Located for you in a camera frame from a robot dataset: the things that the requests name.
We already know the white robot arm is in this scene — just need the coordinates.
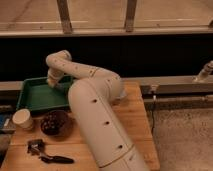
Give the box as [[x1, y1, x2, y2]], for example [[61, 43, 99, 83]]
[[46, 50, 150, 171]]

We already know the green plastic tray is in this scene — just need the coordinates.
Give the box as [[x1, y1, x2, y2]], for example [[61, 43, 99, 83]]
[[16, 75, 73, 112]]

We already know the dark bowl with contents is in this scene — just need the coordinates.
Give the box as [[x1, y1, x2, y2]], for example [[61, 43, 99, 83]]
[[40, 110, 72, 136]]

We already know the white paper cup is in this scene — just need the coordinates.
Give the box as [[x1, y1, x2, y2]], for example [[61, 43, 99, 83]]
[[12, 109, 34, 130]]

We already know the blue object at edge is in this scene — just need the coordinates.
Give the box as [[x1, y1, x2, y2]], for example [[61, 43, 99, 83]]
[[0, 114, 11, 130]]

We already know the metal window frame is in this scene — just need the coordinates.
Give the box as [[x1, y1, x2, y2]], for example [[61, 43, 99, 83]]
[[0, 0, 213, 37]]

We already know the black handled brush tool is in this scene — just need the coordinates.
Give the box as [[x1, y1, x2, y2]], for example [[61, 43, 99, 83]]
[[27, 138, 75, 165]]

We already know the metal rail beam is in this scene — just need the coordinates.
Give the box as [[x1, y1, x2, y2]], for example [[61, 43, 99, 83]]
[[124, 75, 213, 95]]

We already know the metal lever handle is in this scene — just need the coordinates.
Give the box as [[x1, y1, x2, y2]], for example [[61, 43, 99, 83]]
[[194, 60, 213, 82]]

